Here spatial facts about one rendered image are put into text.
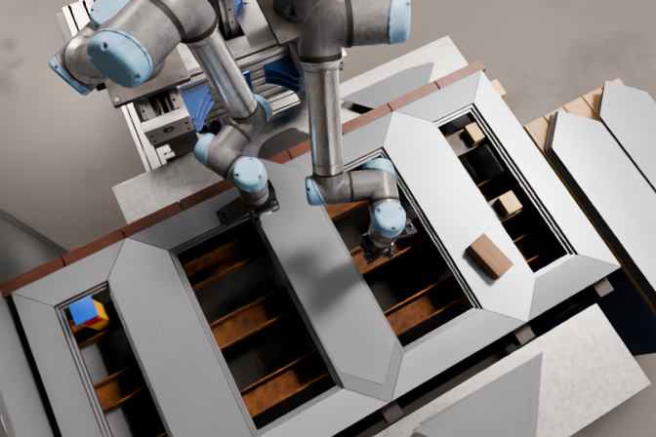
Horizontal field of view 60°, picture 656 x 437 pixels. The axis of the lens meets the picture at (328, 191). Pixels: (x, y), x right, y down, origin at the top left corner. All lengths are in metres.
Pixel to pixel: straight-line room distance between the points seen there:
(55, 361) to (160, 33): 0.97
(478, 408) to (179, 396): 0.81
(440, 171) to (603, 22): 1.84
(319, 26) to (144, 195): 0.96
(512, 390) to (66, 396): 1.19
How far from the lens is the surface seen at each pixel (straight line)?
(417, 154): 1.79
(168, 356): 1.65
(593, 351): 1.90
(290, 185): 1.71
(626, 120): 2.07
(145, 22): 1.13
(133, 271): 1.71
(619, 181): 1.96
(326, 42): 1.23
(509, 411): 1.75
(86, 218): 2.74
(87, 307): 1.69
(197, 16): 1.18
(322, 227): 1.67
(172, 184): 1.94
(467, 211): 1.76
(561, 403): 1.85
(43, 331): 1.76
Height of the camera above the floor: 2.45
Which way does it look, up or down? 70 degrees down
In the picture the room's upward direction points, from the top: 6 degrees clockwise
